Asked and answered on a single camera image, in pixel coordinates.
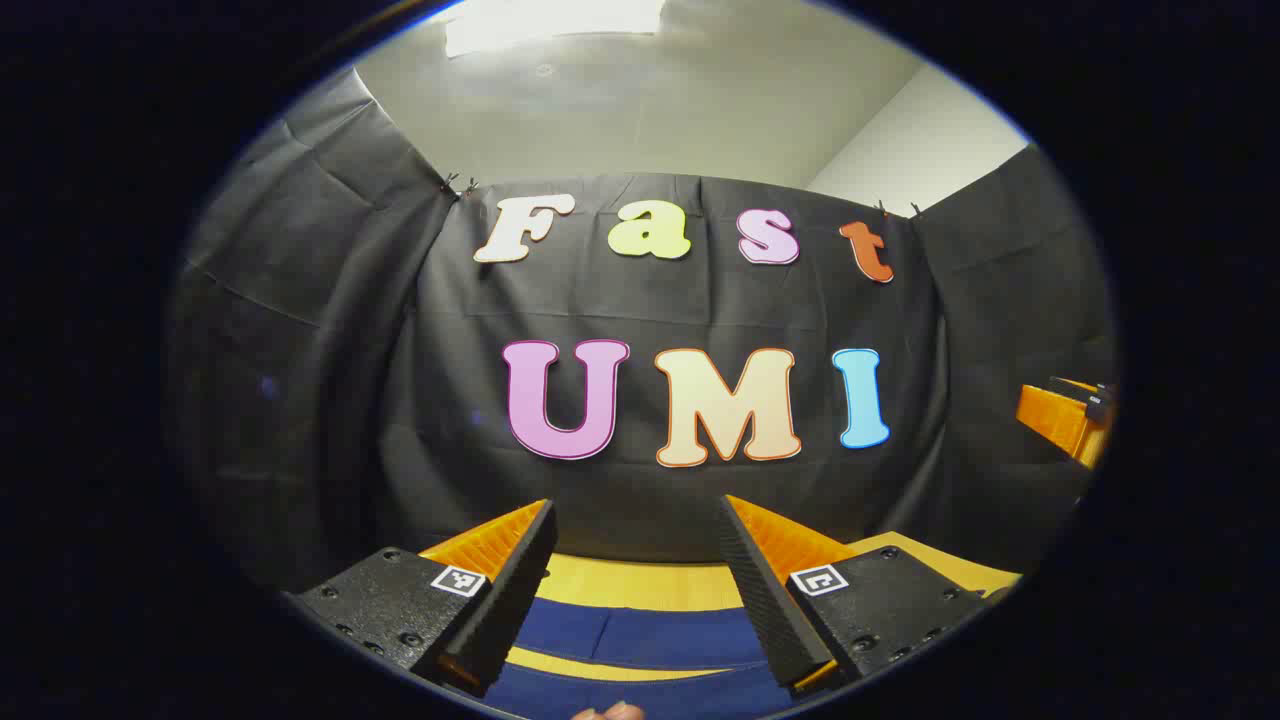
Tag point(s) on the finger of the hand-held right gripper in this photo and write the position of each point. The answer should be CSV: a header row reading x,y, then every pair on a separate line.
x,y
1050,415

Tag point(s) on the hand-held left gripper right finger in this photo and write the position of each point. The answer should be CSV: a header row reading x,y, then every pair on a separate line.
x,y
765,600

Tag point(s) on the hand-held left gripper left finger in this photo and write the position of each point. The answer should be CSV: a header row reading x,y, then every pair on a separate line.
x,y
510,610

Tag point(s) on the blue denim jeans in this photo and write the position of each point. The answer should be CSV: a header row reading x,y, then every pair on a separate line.
x,y
650,635

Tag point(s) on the black backdrop cloth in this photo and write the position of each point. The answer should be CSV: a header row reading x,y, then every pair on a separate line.
x,y
700,310

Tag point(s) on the ceiling light panel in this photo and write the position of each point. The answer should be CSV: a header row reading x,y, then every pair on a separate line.
x,y
550,25

